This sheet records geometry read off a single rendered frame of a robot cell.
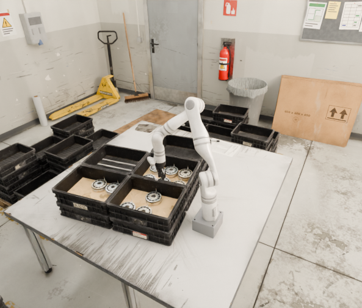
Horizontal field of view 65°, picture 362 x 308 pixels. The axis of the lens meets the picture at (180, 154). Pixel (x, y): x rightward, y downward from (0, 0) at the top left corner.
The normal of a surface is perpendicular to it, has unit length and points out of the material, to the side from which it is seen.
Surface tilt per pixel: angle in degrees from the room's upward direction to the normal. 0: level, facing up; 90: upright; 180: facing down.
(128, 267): 0
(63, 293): 0
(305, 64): 90
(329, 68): 90
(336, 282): 0
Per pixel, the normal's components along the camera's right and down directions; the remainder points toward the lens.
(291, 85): -0.50, 0.35
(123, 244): -0.02, -0.84
